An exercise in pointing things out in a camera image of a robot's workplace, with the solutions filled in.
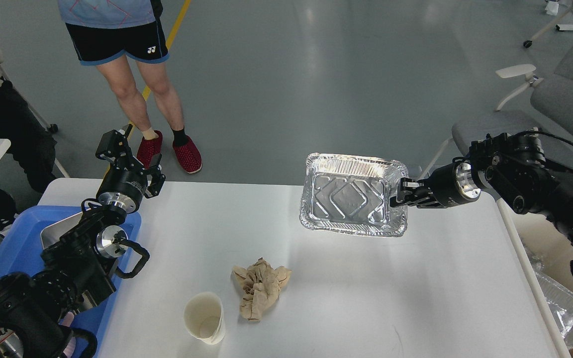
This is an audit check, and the brown paper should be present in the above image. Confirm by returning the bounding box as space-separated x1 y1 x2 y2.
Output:
232 258 292 322

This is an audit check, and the grey office chair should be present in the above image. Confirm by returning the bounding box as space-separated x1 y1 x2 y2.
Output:
420 47 573 178

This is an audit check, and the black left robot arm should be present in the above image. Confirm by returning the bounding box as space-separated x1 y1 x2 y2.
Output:
0 125 165 358

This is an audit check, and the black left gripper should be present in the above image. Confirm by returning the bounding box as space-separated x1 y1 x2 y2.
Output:
95 130 166 214

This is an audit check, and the aluminium foil tray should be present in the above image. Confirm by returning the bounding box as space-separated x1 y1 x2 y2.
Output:
299 153 408 237

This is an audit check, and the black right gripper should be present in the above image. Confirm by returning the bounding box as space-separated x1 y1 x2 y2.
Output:
389 162 481 208

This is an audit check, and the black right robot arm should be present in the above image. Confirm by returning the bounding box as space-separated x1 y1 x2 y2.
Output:
389 131 573 274

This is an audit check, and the white chair base far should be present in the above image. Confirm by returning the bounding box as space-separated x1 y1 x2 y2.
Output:
523 0 573 49

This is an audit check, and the cream paper cup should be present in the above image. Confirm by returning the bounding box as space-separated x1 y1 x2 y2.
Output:
184 291 226 345

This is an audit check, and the standing person in shorts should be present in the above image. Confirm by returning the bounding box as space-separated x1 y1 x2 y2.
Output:
57 0 202 173

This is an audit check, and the square stainless steel tray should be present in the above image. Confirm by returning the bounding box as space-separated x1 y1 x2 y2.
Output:
40 212 83 249

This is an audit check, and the cream plastic bin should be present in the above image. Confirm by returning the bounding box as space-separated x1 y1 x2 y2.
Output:
496 199 573 358

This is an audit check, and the seated person at left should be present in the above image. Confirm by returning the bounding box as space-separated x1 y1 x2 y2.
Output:
0 20 58 234

